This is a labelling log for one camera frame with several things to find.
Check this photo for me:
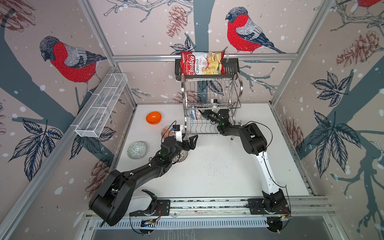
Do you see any blue geometric upturned bowl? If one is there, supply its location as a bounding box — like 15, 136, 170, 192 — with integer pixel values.
195, 110, 202, 120

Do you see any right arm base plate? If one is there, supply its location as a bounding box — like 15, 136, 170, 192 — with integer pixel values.
245, 198, 291, 215

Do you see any stainless steel dish rack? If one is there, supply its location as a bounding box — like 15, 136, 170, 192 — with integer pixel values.
181, 72, 243, 136

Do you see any white wire mesh shelf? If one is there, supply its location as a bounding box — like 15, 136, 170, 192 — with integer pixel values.
75, 73, 128, 138

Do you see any orange plastic bowl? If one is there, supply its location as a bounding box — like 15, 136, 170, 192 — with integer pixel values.
146, 112, 162, 125

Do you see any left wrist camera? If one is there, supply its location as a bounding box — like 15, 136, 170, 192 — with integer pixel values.
172, 125, 183, 142

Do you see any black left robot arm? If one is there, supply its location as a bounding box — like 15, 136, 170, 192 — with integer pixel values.
89, 135, 198, 226

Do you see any aluminium mounting rail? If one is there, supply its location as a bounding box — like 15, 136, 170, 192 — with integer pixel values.
85, 196, 334, 220

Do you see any white brown patterned bowl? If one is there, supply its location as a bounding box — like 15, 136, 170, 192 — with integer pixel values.
174, 150, 189, 163

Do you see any green patterned ceramic bowl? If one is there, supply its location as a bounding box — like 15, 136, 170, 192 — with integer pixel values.
127, 141, 147, 160

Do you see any blue floral ceramic bowl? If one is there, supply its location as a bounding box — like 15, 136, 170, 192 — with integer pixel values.
189, 110, 196, 121

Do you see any red cassava chips bag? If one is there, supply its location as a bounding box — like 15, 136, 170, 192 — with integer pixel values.
181, 51, 226, 76

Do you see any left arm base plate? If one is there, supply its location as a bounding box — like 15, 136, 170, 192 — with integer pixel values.
130, 200, 171, 217

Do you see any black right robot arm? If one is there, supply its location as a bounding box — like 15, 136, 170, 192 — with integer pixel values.
201, 109, 291, 215

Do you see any red patterned ceramic bowl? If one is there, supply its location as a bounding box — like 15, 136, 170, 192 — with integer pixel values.
161, 127, 175, 140

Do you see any black wall basket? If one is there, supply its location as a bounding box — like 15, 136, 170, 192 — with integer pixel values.
175, 59, 240, 81

